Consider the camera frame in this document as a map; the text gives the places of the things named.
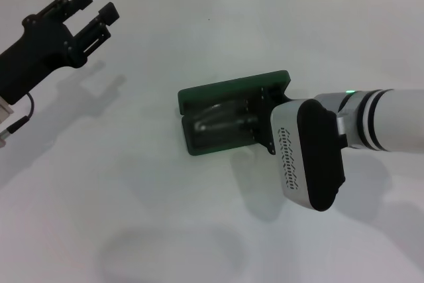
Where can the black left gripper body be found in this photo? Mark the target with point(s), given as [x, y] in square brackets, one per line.
[36, 51]

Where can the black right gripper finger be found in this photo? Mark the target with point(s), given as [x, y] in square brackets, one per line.
[253, 104]
[253, 129]

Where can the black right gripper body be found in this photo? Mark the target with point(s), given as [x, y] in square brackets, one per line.
[266, 114]

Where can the green glasses case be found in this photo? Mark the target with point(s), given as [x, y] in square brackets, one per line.
[232, 84]

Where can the clear plastic glasses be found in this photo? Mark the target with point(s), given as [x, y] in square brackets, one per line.
[215, 120]

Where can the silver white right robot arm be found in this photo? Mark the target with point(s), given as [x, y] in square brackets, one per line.
[391, 120]

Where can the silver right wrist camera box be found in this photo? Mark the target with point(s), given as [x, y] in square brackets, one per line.
[318, 157]

